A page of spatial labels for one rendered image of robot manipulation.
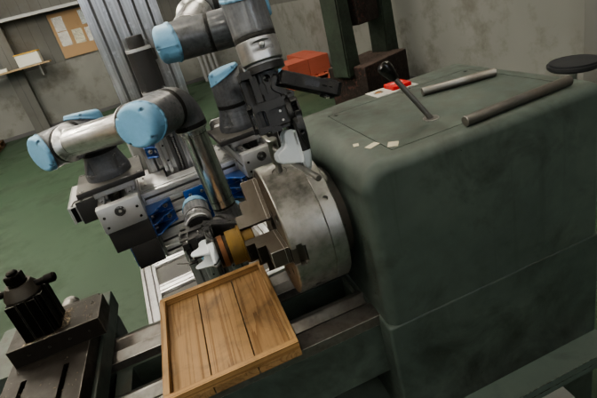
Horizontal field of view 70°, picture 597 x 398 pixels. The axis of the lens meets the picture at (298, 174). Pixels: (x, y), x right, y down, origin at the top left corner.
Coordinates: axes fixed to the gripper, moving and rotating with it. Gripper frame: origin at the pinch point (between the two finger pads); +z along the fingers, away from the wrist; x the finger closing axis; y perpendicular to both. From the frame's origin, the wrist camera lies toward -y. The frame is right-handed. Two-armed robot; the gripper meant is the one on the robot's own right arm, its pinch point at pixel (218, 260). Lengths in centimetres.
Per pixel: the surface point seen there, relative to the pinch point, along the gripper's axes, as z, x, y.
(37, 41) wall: -1008, 76, 234
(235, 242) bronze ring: 0.0, 2.6, -5.1
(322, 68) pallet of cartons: -617, -89, -247
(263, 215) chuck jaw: -4.1, 4.5, -13.4
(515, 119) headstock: 18, 16, -66
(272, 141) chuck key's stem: 2.3, 23.3, -19.3
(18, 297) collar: -7.6, 5.5, 42.7
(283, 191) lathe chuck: 5.4, 13.0, -18.2
